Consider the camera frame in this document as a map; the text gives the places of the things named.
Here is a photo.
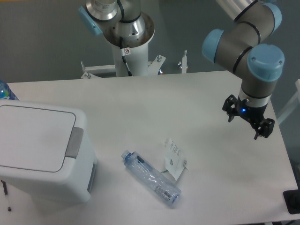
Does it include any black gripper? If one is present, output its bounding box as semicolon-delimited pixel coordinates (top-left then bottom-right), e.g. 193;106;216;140
222;95;275;140

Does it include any white push-lid trash can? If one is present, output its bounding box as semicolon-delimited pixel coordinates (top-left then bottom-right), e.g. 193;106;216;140
0;100;98;203

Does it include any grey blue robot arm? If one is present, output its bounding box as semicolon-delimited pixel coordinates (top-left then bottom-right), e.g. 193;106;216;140
78;0;285;138

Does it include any crumpled white paper packet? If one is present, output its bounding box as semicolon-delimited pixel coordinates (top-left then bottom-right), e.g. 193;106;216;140
164;137;189;183

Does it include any black device at right edge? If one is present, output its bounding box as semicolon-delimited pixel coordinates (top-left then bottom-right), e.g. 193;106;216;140
283;189;300;214

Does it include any clear plastic water bottle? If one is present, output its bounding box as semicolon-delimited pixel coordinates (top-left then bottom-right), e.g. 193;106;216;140
121;150;181;206

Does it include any blue bottle at left edge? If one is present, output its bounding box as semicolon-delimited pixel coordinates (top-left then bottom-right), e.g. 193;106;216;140
0;80;19;100

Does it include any black white pen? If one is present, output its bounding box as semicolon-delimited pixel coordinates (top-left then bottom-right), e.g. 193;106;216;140
1;180;12;212

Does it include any white frame at right edge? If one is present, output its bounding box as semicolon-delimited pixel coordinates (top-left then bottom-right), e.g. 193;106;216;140
277;79;300;125

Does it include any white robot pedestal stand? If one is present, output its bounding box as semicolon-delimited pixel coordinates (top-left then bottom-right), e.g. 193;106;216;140
80;14;189;80

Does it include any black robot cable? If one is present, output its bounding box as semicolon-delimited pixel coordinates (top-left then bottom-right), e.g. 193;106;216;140
119;36;134;77

